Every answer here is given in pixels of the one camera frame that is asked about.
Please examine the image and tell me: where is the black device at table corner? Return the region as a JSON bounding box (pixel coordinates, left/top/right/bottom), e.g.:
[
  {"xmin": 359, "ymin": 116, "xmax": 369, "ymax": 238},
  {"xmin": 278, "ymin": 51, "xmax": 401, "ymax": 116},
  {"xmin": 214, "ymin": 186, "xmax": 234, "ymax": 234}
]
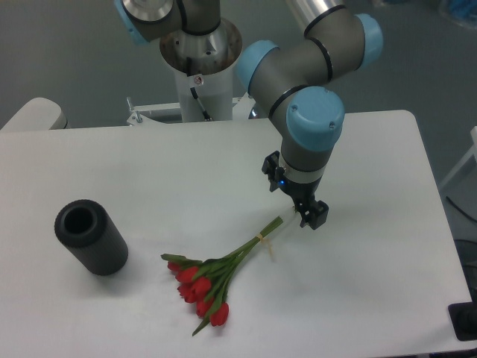
[{"xmin": 448, "ymin": 302, "xmax": 476, "ymax": 342}]

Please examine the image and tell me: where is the black ribbed cylindrical vase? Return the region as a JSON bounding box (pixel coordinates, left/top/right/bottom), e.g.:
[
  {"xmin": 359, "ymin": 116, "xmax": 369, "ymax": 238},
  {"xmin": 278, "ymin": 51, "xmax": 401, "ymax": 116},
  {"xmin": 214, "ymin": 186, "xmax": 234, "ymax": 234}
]
[{"xmin": 54, "ymin": 199, "xmax": 128, "ymax": 276}]

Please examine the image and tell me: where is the blue object top right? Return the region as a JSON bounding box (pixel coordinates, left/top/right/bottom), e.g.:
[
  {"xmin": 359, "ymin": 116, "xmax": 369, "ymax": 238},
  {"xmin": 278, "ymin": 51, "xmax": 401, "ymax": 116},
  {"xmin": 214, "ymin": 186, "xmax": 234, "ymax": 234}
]
[{"xmin": 444, "ymin": 0, "xmax": 476, "ymax": 28}]

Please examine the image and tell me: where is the red tulip bouquet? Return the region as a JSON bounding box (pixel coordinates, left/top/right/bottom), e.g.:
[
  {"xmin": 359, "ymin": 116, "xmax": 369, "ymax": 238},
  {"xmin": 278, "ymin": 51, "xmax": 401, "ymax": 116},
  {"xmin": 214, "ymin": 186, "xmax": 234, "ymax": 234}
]
[{"xmin": 160, "ymin": 216, "xmax": 283, "ymax": 336}]

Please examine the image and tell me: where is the white metal base frame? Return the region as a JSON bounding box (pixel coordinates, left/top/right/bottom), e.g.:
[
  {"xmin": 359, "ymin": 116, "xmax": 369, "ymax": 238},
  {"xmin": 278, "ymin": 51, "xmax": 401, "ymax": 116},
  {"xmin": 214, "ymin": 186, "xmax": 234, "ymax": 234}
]
[{"xmin": 126, "ymin": 93, "xmax": 266, "ymax": 126}]

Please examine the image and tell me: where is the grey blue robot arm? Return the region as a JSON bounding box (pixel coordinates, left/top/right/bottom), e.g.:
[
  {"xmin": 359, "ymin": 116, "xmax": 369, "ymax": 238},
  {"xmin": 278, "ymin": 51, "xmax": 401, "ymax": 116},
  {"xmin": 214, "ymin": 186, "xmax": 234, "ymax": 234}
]
[{"xmin": 115, "ymin": 1, "xmax": 383, "ymax": 229}]

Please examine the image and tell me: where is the black cable on floor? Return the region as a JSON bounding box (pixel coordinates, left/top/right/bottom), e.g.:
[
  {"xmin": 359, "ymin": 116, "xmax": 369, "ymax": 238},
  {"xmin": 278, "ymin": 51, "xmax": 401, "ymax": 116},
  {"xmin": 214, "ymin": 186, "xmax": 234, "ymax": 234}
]
[{"xmin": 444, "ymin": 195, "xmax": 477, "ymax": 219}]

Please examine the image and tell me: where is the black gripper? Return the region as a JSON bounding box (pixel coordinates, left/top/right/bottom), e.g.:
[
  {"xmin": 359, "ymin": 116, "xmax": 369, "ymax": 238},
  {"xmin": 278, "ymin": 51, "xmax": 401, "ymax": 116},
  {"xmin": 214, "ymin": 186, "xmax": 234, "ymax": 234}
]
[{"xmin": 279, "ymin": 177, "xmax": 329, "ymax": 229}]

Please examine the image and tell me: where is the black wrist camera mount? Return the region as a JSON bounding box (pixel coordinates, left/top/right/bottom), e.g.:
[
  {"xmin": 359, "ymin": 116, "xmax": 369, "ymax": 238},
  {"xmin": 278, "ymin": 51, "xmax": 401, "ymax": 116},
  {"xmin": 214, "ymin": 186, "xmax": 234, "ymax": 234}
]
[{"xmin": 262, "ymin": 151, "xmax": 285, "ymax": 192}]

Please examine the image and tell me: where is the white chair back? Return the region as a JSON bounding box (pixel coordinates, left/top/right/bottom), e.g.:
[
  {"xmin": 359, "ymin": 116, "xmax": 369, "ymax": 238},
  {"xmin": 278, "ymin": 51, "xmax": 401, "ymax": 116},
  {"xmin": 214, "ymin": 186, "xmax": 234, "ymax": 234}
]
[{"xmin": 1, "ymin": 98, "xmax": 71, "ymax": 133}]

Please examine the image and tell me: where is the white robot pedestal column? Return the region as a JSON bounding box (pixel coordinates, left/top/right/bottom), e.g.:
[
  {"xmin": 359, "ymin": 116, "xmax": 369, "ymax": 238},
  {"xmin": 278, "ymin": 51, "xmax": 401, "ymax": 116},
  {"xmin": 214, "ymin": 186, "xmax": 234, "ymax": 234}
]
[{"xmin": 174, "ymin": 69, "xmax": 233, "ymax": 122}]

